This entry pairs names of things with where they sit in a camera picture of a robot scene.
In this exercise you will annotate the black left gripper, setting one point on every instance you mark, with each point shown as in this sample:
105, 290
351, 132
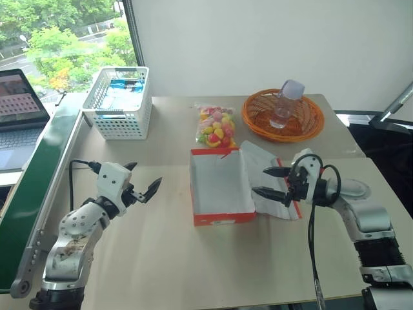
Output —
130, 197

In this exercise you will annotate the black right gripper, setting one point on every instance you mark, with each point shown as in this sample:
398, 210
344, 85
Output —
298, 187

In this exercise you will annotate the red white box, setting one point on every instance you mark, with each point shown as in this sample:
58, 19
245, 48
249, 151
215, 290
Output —
222, 193

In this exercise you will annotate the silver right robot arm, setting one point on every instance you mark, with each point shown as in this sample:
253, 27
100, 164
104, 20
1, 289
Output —
368, 213

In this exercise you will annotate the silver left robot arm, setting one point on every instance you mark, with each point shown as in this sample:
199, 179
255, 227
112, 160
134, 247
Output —
74, 232

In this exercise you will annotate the green conveyor belt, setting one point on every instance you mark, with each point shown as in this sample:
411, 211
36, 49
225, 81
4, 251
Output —
32, 181

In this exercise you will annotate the white perforated plastic basket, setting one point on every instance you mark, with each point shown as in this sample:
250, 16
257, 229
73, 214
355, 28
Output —
119, 127

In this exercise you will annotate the orange woven basket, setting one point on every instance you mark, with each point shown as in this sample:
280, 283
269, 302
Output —
300, 129

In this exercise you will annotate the clear bottle with lilac cap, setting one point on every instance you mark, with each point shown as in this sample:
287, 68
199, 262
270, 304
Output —
284, 106

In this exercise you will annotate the clear bag of colourful candy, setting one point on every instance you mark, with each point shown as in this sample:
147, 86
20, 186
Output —
216, 127

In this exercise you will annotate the pale blue packet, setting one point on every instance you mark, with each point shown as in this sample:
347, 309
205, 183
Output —
119, 100

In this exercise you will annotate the blue snack packet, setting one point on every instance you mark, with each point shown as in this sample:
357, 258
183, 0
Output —
124, 84

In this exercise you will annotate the black chair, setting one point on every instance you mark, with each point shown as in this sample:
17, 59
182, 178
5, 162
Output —
384, 145

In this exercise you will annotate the grey laptop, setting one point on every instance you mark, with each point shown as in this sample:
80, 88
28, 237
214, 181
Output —
19, 135

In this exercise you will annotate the grey metal pole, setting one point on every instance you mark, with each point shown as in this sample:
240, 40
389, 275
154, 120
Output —
398, 103

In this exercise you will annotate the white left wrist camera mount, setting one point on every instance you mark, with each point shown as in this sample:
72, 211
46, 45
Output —
111, 177

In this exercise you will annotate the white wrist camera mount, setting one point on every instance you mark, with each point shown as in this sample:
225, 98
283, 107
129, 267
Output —
111, 177
312, 181

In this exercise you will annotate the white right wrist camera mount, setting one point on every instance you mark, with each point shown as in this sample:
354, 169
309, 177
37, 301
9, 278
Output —
312, 181

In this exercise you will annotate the dark window frame post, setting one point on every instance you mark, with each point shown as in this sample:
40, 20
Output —
134, 32

